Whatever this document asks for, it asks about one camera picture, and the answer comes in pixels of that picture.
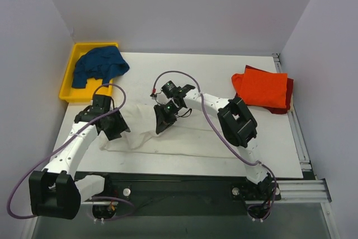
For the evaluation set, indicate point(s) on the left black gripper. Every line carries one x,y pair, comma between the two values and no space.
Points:
113,127

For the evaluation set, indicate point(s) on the blue t-shirt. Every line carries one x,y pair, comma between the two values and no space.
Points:
103,63

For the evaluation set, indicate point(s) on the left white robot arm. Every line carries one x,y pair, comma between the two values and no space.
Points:
53,191

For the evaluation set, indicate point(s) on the folded dark red t-shirt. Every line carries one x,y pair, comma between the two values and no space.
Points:
288,101

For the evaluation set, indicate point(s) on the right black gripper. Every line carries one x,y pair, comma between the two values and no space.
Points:
163,116

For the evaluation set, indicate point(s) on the aluminium frame rail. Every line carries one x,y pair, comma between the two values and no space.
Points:
305,191

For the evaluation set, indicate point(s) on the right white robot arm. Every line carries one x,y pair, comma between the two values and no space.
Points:
232,122

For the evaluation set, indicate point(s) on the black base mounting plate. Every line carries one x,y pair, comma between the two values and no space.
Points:
184,195

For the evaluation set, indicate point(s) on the white t-shirt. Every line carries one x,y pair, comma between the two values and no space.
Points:
190,136

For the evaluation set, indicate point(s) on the folded orange t-shirt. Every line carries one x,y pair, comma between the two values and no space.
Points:
261,88

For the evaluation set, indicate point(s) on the yellow plastic bin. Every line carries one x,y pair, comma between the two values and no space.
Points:
82,95

